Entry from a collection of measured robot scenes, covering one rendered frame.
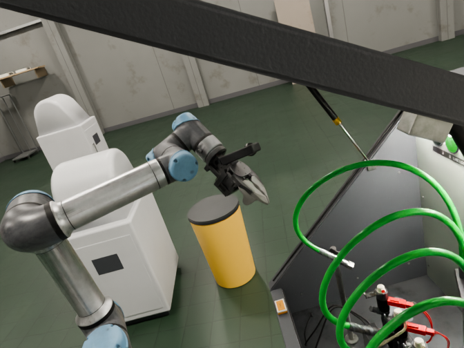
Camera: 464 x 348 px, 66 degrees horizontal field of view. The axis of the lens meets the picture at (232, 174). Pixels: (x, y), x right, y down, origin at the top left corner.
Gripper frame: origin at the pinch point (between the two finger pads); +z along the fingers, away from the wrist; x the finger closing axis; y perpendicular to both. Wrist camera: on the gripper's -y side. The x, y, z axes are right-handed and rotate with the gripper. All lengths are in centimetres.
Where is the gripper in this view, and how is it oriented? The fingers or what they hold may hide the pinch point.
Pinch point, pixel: (266, 198)
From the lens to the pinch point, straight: 98.6
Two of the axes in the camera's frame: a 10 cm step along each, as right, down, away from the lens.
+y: -4.9, 6.7, 5.5
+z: 6.8, 6.9, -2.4
